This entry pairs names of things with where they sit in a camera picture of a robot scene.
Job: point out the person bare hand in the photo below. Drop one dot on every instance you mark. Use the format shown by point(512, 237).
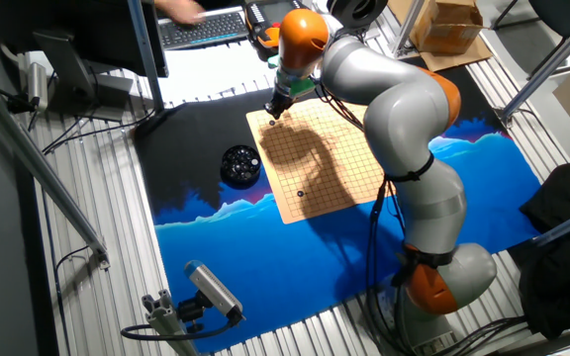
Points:
point(181, 10)

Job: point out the black computer keyboard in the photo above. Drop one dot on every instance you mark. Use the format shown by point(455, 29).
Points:
point(201, 32)

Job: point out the brown cardboard box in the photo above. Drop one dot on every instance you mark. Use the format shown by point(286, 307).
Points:
point(446, 25)

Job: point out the green flange adapter plate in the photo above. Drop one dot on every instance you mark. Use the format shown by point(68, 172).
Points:
point(297, 86)

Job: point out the black round spool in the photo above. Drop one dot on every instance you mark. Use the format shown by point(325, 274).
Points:
point(359, 12)

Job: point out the tan Go board sheet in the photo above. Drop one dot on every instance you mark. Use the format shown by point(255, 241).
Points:
point(314, 163)

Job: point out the silver exterior camera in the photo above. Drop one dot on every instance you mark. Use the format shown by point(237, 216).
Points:
point(213, 289)

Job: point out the aluminium frame beam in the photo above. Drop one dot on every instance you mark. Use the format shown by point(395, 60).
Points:
point(547, 64)
point(37, 163)
point(567, 225)

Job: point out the short aluminium camera mount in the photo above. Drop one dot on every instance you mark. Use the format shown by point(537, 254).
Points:
point(166, 321)

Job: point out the black computer monitor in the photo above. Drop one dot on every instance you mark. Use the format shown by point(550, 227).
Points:
point(67, 29)

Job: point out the black jacket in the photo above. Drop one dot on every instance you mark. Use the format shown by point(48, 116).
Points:
point(562, 257)

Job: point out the orange black teach pendant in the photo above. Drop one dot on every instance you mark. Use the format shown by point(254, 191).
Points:
point(262, 22)

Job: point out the black bowl of black stones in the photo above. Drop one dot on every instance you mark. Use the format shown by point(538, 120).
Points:
point(240, 165)

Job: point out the aluminium frame post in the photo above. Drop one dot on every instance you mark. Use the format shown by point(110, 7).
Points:
point(146, 54)
point(408, 25)

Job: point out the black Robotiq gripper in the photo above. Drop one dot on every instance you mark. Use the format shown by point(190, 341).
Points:
point(280, 99)

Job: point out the grey monitor stand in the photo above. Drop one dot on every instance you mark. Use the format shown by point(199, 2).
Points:
point(77, 79)

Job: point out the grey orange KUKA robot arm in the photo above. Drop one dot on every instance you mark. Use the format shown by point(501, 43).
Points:
point(404, 128)

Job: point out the blue and black landscape mat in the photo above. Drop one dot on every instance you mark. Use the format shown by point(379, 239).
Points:
point(290, 267)

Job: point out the silver cylindrical device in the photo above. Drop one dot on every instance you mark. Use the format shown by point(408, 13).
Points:
point(37, 86)

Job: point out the dark office chair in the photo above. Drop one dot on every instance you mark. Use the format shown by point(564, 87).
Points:
point(557, 12)

